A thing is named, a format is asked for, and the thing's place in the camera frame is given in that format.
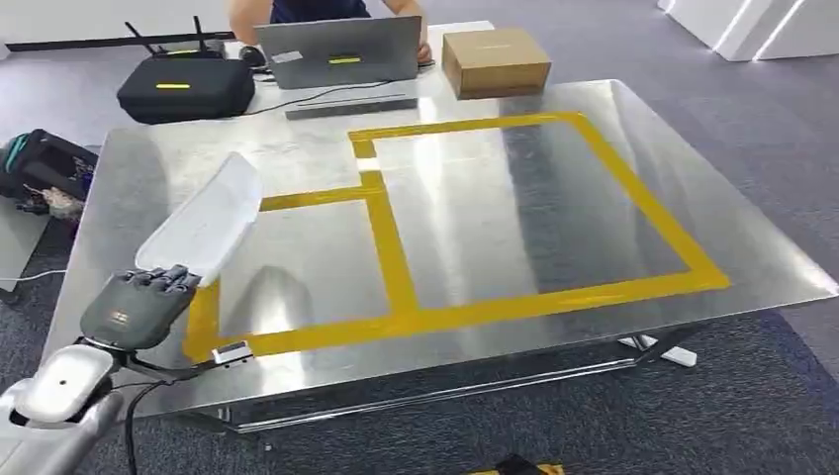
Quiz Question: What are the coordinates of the white curved plastic panel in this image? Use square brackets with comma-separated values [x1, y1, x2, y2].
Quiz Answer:
[134, 151, 265, 289]

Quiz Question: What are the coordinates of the black laptop cable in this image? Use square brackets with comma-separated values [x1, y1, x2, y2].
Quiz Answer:
[242, 78, 395, 118]

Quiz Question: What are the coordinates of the black bag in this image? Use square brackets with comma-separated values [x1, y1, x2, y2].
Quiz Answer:
[0, 128, 100, 221]

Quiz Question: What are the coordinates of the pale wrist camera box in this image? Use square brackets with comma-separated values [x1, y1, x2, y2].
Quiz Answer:
[210, 339, 255, 368]

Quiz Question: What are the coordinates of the black robot foot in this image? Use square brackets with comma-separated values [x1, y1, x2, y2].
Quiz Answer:
[467, 453, 566, 475]

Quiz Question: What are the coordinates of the person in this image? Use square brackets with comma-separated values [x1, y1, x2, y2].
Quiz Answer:
[227, 0, 434, 65]

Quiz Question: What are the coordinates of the white angular panel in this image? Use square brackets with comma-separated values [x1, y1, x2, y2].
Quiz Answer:
[657, 0, 839, 63]

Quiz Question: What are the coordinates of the yellow tape on table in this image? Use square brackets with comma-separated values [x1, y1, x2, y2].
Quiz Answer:
[182, 110, 732, 366]

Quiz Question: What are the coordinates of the grey laptop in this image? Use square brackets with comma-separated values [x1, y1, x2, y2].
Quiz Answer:
[253, 15, 424, 91]

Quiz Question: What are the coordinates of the black router with antennas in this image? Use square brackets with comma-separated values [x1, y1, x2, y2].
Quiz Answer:
[124, 15, 228, 61]

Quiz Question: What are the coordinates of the steel table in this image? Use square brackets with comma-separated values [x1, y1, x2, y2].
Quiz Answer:
[38, 78, 839, 435]

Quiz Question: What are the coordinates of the brown cardboard box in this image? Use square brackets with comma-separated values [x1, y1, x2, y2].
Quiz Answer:
[440, 27, 553, 102]

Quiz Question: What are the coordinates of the black carrying case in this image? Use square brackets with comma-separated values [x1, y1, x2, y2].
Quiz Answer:
[116, 55, 257, 126]

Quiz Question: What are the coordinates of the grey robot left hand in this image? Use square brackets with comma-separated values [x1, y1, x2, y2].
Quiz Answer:
[79, 264, 203, 352]

